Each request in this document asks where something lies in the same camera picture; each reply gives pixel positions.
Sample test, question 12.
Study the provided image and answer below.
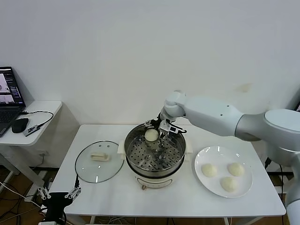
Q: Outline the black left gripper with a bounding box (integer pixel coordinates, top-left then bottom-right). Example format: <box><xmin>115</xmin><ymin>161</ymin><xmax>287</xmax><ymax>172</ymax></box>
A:
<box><xmin>38</xmin><ymin>176</ymin><xmax>82</xmax><ymax>221</ymax></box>

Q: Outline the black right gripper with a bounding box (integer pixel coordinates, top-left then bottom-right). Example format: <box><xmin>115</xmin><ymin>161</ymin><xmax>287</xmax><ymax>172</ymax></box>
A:
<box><xmin>143</xmin><ymin>112</ymin><xmax>170</xmax><ymax>142</ymax></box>

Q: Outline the white steamed baozi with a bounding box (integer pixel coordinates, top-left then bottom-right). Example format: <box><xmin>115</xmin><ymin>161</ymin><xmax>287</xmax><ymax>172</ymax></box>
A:
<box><xmin>144</xmin><ymin>128</ymin><xmax>158</xmax><ymax>143</ymax></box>
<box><xmin>220</xmin><ymin>176</ymin><xmax>239</xmax><ymax>193</ymax></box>
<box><xmin>201</xmin><ymin>163</ymin><xmax>218</xmax><ymax>178</ymax></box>
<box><xmin>227</xmin><ymin>162</ymin><xmax>245</xmax><ymax>177</ymax></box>

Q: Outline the round glass pot lid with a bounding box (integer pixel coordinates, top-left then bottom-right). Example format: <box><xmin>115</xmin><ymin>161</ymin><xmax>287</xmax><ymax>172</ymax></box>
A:
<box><xmin>75</xmin><ymin>140</ymin><xmax>125</xmax><ymax>184</ymax></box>

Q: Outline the perforated steel steamer basket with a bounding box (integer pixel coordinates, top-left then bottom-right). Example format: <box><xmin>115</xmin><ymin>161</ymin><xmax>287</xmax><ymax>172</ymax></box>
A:
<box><xmin>117</xmin><ymin>121</ymin><xmax>195</xmax><ymax>173</ymax></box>

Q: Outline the white floor power strip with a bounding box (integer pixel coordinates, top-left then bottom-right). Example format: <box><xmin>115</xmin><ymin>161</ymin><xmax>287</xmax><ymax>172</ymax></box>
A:
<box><xmin>24</xmin><ymin>194</ymin><xmax>39</xmax><ymax>203</ymax></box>

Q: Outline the white electric cooker pot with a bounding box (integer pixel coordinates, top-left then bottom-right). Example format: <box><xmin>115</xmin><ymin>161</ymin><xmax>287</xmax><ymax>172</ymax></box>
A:
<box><xmin>125</xmin><ymin>153</ymin><xmax>192</xmax><ymax>191</ymax></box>

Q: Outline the grey usb hub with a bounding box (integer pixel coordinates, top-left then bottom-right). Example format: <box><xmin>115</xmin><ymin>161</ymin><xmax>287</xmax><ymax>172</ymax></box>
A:
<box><xmin>24</xmin><ymin>125</ymin><xmax>39</xmax><ymax>137</ymax></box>

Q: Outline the white round plate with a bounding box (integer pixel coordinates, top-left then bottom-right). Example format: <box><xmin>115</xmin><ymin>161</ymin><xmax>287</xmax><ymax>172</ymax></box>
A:
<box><xmin>194</xmin><ymin>146</ymin><xmax>254</xmax><ymax>199</ymax></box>

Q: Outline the black computer mouse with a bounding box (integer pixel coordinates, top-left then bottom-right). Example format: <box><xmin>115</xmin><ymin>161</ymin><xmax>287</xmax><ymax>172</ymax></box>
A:
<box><xmin>11</xmin><ymin>118</ymin><xmax>29</xmax><ymax>134</ymax></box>

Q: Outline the white side table with mouse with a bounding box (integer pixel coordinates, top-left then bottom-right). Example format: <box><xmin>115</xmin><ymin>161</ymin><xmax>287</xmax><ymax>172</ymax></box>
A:
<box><xmin>0</xmin><ymin>100</ymin><xmax>63</xmax><ymax>190</ymax></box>

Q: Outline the black laptop with bright screen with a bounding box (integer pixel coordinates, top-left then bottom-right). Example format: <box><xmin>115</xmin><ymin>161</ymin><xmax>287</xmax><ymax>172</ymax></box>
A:
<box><xmin>0</xmin><ymin>66</ymin><xmax>26</xmax><ymax>138</ymax></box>

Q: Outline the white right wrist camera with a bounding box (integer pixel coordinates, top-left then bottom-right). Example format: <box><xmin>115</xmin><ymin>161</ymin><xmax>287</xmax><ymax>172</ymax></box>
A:
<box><xmin>166</xmin><ymin>123</ymin><xmax>188</xmax><ymax>135</ymax></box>

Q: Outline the black usb hub cable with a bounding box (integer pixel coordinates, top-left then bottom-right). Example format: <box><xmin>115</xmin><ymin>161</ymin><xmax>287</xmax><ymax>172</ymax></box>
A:
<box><xmin>20</xmin><ymin>111</ymin><xmax>54</xmax><ymax>129</ymax></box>

